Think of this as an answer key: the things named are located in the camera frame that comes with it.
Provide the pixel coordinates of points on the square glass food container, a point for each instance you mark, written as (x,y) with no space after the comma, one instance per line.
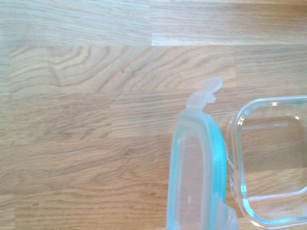
(275,153)

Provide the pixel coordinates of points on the clear lid with teal seal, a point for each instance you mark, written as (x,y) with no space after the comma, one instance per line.
(199,167)

